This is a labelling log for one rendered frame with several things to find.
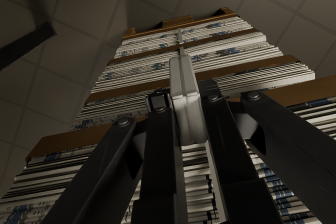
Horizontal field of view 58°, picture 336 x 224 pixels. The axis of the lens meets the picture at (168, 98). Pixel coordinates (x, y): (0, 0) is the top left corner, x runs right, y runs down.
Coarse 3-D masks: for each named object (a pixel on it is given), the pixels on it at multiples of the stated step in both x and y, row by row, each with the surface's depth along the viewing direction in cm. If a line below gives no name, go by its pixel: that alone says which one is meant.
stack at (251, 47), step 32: (128, 32) 105; (160, 32) 96; (192, 32) 86; (224, 32) 79; (256, 32) 70; (128, 64) 70; (160, 64) 66; (192, 64) 61; (224, 64) 57; (288, 64) 50; (128, 96) 52
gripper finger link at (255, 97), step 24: (240, 96) 14; (264, 96) 14; (264, 120) 12; (288, 120) 12; (264, 144) 14; (288, 144) 11; (312, 144) 10; (288, 168) 11; (312, 168) 10; (312, 192) 10
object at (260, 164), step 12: (288, 108) 28; (300, 108) 28; (312, 108) 27; (324, 108) 27; (312, 120) 25; (324, 120) 25; (264, 168) 22; (276, 180) 21; (276, 192) 20; (288, 192) 19; (276, 204) 19; (288, 204) 19; (300, 204) 18; (288, 216) 18; (300, 216) 18; (312, 216) 18
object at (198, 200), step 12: (204, 144) 26; (192, 156) 25; (204, 156) 25; (252, 156) 23; (192, 168) 23; (204, 168) 23; (192, 180) 23; (204, 180) 22; (192, 192) 22; (204, 192) 21; (192, 204) 21; (204, 204) 20; (192, 216) 20; (204, 216) 19; (216, 216) 19
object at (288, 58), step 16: (224, 16) 96; (240, 32) 74; (160, 48) 77; (176, 48) 74; (240, 64) 55; (256, 64) 53; (272, 64) 51; (160, 80) 56; (96, 96) 55; (112, 96) 54
